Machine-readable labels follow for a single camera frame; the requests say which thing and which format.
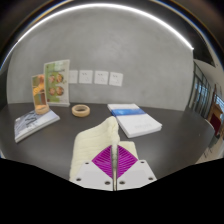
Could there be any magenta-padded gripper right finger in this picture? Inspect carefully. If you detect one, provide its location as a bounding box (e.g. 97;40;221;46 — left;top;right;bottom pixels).
114;144;158;192

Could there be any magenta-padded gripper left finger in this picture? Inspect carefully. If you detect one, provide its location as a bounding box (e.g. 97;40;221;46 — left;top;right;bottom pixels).
69;145;116;192

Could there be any cream towel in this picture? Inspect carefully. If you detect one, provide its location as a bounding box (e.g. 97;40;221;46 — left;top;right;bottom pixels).
68;115;139;179

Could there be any plain white book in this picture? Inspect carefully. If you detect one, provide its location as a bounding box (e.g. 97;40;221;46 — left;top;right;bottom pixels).
116;114;164;139

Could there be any white booklet with blue stripe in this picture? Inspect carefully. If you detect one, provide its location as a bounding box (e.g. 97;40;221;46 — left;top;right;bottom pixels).
106;102;147;118

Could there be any beige tape roll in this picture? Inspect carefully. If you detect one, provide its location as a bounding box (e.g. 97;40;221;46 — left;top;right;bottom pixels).
71;103;91;118

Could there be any grey-blue magazine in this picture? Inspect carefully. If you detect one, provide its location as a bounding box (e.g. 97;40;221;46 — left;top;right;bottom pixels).
13;109;61;144

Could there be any yellow card in wooden base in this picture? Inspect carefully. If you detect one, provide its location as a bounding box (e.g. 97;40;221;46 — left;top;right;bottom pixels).
31;73;51;116

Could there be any green leaflet sign stand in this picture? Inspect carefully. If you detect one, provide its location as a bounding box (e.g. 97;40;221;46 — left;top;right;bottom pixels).
43;59;71;108

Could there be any white LED light strip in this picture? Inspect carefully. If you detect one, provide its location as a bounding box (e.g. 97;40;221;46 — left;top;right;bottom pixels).
0;3;195;73

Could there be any white wall socket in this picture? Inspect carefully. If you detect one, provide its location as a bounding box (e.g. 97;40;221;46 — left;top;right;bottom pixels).
78;69;94;85
108;71;124;88
68;69;79;84
93;70;110;86

